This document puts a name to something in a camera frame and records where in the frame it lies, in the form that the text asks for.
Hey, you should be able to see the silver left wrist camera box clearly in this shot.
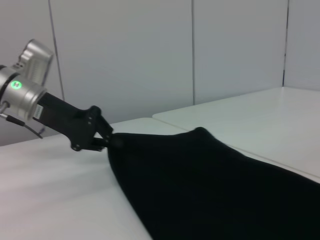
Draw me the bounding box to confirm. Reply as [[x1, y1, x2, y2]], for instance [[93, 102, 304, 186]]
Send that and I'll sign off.
[[16, 38, 54, 90]]

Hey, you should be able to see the black shirt with FREE print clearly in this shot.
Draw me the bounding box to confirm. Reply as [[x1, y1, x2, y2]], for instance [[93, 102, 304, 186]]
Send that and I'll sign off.
[[106, 126, 320, 240]]

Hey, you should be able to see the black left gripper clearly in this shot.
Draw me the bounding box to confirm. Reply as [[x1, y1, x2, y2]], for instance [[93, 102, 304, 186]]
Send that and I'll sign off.
[[32, 91, 124, 153]]

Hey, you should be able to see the left arm cable with plug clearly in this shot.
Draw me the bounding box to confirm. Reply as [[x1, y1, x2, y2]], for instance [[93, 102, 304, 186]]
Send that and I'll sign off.
[[0, 100, 44, 139]]

